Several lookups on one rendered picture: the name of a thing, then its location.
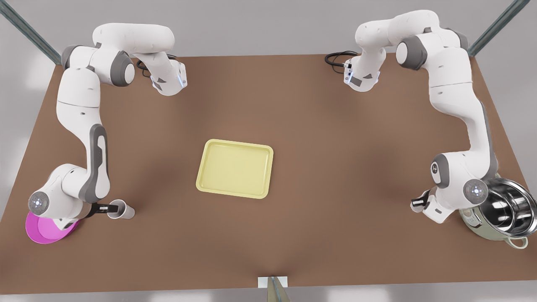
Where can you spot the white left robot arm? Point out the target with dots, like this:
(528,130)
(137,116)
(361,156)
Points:
(455,92)

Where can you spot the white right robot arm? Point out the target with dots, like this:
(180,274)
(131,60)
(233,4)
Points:
(79,105)

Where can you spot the white IKEA cup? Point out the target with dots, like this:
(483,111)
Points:
(126,211)

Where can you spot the magenta round plate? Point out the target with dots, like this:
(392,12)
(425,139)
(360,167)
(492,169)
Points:
(35,231)

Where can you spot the white post foot plate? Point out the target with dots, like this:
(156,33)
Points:
(261,282)

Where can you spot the silver frame post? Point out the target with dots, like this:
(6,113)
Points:
(497,27)
(29,31)
(275,291)

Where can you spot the pale yellow rectangular tray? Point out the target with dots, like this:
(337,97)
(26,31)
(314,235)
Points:
(235,168)

